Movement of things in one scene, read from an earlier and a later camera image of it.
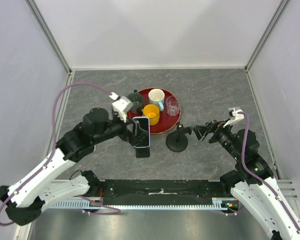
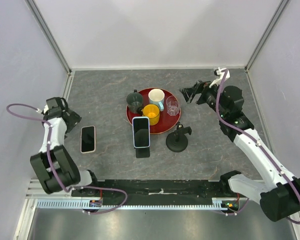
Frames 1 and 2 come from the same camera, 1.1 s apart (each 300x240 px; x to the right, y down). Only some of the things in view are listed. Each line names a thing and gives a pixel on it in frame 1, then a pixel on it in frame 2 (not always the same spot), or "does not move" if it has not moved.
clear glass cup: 172,105 does not move
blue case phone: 141,132 does not move
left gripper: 129,134 to 74,119
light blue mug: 156,97 does not move
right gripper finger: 201,131 to 189,93
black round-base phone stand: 176,141 does not move
